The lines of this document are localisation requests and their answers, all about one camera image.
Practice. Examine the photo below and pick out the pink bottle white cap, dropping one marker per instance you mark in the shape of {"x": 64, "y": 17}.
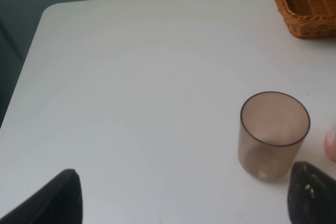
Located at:
{"x": 330, "y": 144}

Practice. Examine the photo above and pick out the brown translucent plastic cup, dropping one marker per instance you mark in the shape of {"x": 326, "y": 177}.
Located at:
{"x": 273, "y": 126}

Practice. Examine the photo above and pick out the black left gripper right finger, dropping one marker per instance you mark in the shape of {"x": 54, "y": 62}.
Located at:
{"x": 311, "y": 195}

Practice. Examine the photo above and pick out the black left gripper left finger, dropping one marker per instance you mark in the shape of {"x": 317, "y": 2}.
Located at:
{"x": 59, "y": 201}

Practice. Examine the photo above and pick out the woven wicker basket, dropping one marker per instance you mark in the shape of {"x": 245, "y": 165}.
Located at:
{"x": 308, "y": 19}

